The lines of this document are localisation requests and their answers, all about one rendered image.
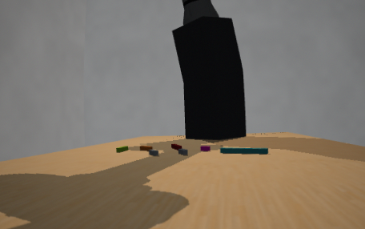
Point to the turquoise rod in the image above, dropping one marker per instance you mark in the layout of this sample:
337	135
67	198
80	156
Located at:
244	150

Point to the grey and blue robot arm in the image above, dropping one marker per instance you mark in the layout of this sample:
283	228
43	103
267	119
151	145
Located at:
194	9

